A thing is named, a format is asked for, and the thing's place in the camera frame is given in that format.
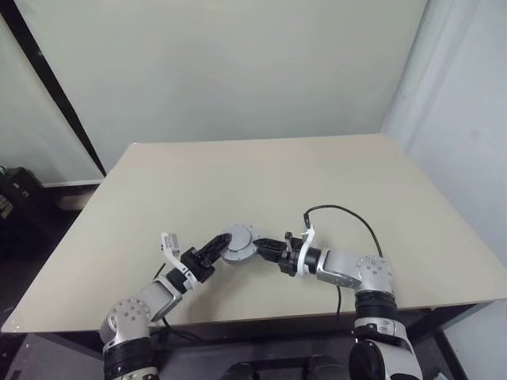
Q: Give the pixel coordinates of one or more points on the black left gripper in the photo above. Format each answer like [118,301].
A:
[198,267]

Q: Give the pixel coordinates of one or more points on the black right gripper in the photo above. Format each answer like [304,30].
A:
[290,261]

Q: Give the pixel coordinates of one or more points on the grey hinged motor lid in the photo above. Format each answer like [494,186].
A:
[237,236]

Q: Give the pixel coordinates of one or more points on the grey motor housing copper windings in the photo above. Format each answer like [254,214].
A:
[243,256]

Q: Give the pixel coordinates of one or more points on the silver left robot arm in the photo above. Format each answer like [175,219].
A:
[158,297]

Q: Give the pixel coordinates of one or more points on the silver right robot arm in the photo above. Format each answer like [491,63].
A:
[340,269]

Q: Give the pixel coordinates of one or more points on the dark rounded shape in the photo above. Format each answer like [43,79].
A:
[243,372]

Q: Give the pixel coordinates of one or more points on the white baseboard strip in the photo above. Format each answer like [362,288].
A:
[71,183]

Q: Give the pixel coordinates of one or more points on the black equipment case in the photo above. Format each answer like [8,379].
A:
[20,198]

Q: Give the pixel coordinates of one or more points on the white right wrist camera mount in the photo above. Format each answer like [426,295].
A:
[303,261]

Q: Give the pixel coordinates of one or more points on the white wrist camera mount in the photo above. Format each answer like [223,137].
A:
[169,243]
[303,261]

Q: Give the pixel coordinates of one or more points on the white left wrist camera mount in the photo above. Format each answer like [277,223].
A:
[169,243]

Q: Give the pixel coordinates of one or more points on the black table frame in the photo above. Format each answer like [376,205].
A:
[237,336]

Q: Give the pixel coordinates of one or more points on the black diagonal wall beam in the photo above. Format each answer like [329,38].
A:
[51,79]

